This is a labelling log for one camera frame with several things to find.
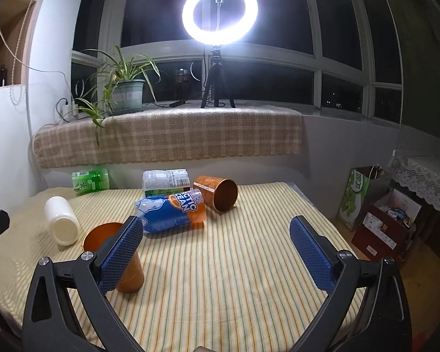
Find green tea bottle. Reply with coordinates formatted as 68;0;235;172
72;168;111;197

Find red cardboard box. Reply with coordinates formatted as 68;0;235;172
351;188;423;263

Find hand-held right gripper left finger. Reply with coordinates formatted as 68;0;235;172
22;215;147;352

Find white window frame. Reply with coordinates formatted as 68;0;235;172
71;0;405;125

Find green paper bag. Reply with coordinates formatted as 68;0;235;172
338;166;392;232

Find black cable with remote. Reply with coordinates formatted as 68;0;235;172
147;99;206;110

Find white plastic bottle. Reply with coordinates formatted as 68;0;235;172
44;196;80;246

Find black tripod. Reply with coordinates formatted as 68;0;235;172
200;44;237;109

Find orange cup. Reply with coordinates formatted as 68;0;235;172
81;222;146;294
193;175;239;214

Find white power strip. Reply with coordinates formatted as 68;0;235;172
56;97;82;122

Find potted spider plant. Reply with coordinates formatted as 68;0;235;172
71;46;162;148

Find wooden shelf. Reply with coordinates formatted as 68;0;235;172
0;0;42;91

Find white ring light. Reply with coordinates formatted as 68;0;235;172
182;0;259;47

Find white cable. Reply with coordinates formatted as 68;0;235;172
0;0;74;101

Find white lace cloth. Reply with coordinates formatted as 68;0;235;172
390;155;440;225

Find blue label orange soda bottle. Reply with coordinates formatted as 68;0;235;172
134;188;207;234

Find clear bottle white green label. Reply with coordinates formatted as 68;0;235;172
143;169;192;198

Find beige checked cloth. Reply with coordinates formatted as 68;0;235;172
33;104;303;170

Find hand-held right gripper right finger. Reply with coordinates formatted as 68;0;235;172
289;215;414;352

